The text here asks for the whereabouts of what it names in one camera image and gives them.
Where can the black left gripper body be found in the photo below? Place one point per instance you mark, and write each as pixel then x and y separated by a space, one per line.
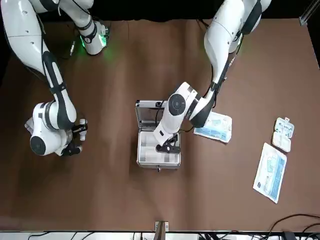
pixel 171 140

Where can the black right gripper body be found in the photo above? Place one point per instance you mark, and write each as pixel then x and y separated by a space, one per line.
pixel 69 148

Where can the white partition tray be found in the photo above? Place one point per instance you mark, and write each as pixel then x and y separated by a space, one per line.
pixel 150 150

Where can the silver aluminium first-aid case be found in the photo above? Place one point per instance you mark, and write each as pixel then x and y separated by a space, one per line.
pixel 150 166

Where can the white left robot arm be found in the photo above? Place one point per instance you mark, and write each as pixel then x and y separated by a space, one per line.
pixel 220 37

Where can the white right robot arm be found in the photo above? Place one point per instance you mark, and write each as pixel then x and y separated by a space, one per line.
pixel 22 37

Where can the small white disinfectant bottle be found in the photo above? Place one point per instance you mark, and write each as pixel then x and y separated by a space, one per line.
pixel 83 122

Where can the blue white mask packet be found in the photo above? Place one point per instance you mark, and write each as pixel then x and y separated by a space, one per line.
pixel 217 130
pixel 271 172

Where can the aluminium post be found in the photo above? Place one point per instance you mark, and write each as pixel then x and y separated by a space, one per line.
pixel 161 230

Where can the aluminium frame profile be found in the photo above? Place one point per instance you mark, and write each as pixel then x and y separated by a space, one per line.
pixel 308 12

